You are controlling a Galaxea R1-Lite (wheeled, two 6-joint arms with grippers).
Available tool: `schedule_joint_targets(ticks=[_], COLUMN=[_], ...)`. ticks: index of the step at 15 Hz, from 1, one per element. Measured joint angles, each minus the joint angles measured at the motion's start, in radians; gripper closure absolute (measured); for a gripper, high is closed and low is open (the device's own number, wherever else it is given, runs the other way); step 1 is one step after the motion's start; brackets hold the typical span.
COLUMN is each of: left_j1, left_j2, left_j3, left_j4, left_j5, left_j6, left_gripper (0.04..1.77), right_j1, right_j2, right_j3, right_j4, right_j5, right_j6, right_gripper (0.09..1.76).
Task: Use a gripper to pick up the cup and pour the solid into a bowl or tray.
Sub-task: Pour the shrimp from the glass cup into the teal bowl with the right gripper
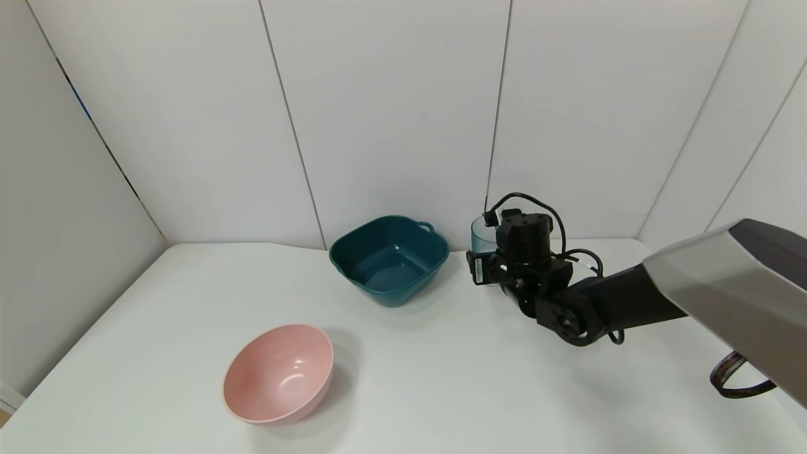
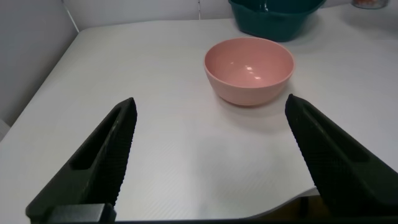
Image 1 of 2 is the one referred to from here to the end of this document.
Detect striped flat cable loop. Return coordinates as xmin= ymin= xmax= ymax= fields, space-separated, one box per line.
xmin=709 ymin=351 xmax=778 ymax=399

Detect clear blue ribbed cup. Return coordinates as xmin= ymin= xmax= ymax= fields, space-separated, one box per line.
xmin=470 ymin=216 xmax=502 ymax=254

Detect dark teal square bowl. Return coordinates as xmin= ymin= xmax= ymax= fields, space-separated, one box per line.
xmin=328 ymin=215 xmax=451 ymax=308

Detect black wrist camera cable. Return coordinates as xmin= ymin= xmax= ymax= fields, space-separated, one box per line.
xmin=484 ymin=192 xmax=606 ymax=279

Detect pink plastic bowl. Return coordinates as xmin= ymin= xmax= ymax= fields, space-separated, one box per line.
xmin=223 ymin=324 xmax=335 ymax=424

